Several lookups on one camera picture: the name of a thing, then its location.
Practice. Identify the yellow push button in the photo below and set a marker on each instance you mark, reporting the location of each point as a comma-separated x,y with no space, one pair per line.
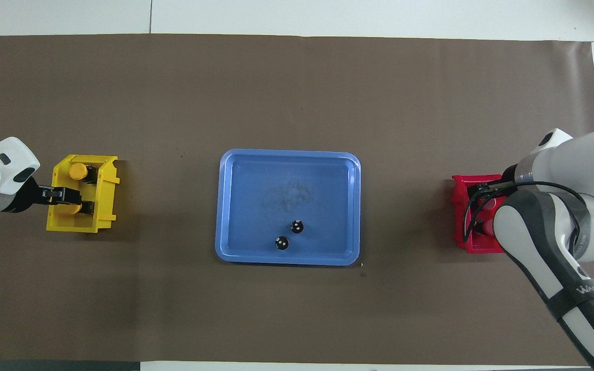
78,171
72,209

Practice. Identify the yellow plastic bin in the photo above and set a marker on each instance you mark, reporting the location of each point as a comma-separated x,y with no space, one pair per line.
103,206

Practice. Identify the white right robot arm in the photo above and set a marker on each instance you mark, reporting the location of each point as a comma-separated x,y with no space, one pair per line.
586,170

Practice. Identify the brown paper mat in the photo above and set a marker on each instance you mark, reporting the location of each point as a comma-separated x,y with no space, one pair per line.
297,77

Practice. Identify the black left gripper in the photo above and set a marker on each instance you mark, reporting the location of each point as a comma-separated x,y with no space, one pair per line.
23,196

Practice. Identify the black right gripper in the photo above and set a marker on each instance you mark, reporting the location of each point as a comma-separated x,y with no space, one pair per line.
510,176

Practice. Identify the blue plastic tray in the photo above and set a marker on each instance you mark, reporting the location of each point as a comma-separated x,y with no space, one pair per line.
245,206

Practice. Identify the red plastic bin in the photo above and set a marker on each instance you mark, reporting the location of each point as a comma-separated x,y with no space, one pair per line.
459,216

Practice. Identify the black push button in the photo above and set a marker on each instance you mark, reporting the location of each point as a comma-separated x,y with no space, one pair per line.
281,242
297,226

